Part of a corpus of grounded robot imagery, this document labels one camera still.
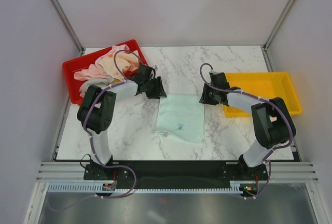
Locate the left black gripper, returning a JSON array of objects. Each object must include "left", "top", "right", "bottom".
[{"left": 144, "top": 77, "right": 167, "bottom": 100}]

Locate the mint green towel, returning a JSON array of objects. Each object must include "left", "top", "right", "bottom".
[{"left": 155, "top": 94, "right": 204, "bottom": 143}]

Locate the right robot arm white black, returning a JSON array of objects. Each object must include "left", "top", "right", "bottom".
[{"left": 200, "top": 72, "right": 296, "bottom": 179}]

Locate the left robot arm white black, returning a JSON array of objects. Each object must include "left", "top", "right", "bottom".
[{"left": 77, "top": 64, "right": 167, "bottom": 179}]

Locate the cream orange-dotted towel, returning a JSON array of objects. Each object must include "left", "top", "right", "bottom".
[{"left": 95, "top": 50, "right": 139, "bottom": 80}]

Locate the grey towel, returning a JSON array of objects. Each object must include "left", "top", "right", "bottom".
[{"left": 79, "top": 78, "right": 108, "bottom": 97}]

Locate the yellow plastic bin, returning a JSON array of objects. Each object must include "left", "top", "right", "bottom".
[{"left": 226, "top": 72, "right": 302, "bottom": 116}]

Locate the pink striped towel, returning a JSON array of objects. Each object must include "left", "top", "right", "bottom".
[{"left": 74, "top": 45, "right": 128, "bottom": 80}]

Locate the red plastic bin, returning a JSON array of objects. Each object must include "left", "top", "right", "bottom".
[{"left": 62, "top": 39, "right": 148, "bottom": 105}]

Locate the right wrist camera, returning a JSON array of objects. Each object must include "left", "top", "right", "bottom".
[{"left": 209, "top": 71, "right": 220, "bottom": 76}]

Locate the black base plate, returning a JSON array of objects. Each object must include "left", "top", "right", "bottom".
[{"left": 84, "top": 160, "right": 268, "bottom": 189}]

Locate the left aluminium frame post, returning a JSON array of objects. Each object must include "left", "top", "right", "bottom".
[{"left": 50, "top": 0, "right": 85, "bottom": 55}]

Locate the aluminium frame post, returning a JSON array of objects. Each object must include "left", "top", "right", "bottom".
[
  {"left": 50, "top": 0, "right": 85, "bottom": 55},
  {"left": 262, "top": 0, "right": 296, "bottom": 52}
]

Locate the white slotted cable duct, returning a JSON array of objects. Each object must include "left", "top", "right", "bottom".
[{"left": 46, "top": 181, "right": 258, "bottom": 194}]

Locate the right aluminium frame post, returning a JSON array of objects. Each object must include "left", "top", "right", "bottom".
[{"left": 262, "top": 0, "right": 296, "bottom": 52}]

